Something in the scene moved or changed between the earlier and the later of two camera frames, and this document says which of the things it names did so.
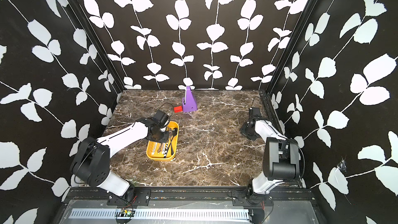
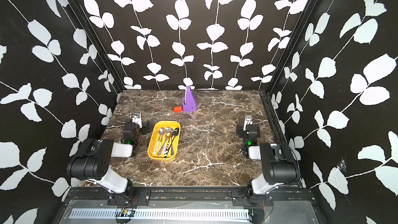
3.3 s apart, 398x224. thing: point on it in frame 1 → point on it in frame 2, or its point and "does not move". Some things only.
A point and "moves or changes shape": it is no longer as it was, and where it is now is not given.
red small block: [178, 109] does not move
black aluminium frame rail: [273, 113] does not move
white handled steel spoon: [159, 149] moves or changes shape
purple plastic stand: [189, 102] does not move
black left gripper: [164, 139] → [146, 128]
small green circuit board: [127, 212] does not move
